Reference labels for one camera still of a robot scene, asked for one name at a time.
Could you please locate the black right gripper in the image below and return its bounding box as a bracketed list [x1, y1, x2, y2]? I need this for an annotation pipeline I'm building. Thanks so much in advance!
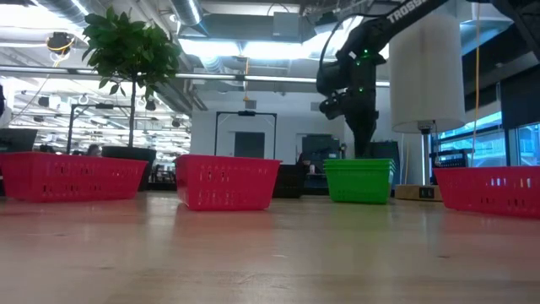
[344, 88, 380, 160]

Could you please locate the red plastic basket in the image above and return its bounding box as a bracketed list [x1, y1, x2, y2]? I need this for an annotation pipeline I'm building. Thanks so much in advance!
[175, 154, 283, 212]
[0, 151, 149, 203]
[433, 166, 540, 220]

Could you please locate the black equipment cabinet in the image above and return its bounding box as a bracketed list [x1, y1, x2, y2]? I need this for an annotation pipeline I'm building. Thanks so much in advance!
[301, 133, 342, 166]

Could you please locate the black perforated crate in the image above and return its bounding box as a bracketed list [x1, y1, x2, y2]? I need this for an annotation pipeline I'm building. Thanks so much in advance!
[429, 149, 470, 170]

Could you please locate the long ceiling light tube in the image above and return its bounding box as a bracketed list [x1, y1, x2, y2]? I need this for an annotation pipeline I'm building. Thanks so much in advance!
[175, 72, 392, 89]

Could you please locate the dark grey door panel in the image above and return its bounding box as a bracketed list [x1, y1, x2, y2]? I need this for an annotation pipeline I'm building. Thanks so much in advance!
[234, 131, 266, 160]

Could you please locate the green leafy artificial plant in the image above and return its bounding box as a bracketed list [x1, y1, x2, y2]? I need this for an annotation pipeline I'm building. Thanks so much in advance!
[82, 6, 183, 149]

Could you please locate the black computer monitor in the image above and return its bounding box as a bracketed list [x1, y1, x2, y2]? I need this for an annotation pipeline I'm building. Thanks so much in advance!
[0, 128, 38, 154]

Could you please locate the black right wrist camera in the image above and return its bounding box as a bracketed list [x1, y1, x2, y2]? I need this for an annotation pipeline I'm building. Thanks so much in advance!
[319, 93, 348, 122]

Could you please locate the black gantry frame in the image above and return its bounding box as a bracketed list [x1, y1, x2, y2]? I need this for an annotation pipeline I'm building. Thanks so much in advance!
[66, 102, 127, 155]
[213, 110, 278, 160]

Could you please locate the yellow hanging cable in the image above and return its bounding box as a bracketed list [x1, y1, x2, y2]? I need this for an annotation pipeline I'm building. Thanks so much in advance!
[471, 0, 482, 164]

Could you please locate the silver ceiling duct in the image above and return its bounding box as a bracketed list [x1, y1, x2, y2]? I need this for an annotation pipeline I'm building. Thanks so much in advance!
[170, 0, 210, 39]

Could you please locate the black ceiling cable reel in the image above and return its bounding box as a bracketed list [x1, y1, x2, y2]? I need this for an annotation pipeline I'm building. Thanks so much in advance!
[45, 31, 77, 56]

